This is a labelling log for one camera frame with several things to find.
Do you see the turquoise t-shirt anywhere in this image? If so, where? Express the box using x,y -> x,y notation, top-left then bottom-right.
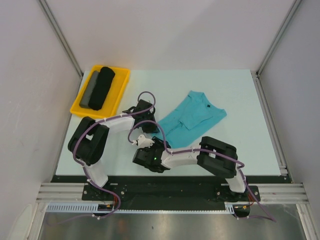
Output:
158,90 -> 227,149

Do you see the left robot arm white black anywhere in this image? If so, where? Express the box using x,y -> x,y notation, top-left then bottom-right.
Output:
67,99 -> 159,200

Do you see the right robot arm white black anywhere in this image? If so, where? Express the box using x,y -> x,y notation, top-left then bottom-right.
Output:
132,135 -> 249,201

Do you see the yellow plastic tray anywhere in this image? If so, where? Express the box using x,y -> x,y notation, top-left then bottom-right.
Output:
70,65 -> 130,119

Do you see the rolled black t-shirt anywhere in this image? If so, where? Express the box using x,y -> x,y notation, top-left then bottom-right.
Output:
88,66 -> 116,111

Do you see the rolled grey t-shirt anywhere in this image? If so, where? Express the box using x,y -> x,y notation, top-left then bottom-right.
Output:
79,70 -> 99,109

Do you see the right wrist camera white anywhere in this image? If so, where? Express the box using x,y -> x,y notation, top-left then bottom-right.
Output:
132,134 -> 155,148

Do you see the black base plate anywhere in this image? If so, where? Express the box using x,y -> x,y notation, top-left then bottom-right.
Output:
51,175 -> 292,211

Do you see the grey slotted cable duct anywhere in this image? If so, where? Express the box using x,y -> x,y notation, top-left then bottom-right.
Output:
46,202 -> 249,214

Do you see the right aluminium frame post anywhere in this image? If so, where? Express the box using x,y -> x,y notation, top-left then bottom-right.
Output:
256,0 -> 303,76

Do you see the aluminium frame post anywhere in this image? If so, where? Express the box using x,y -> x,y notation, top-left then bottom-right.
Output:
256,0 -> 303,76
36,0 -> 84,78

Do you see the left aluminium frame post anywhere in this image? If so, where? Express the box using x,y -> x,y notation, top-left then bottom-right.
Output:
36,0 -> 84,78

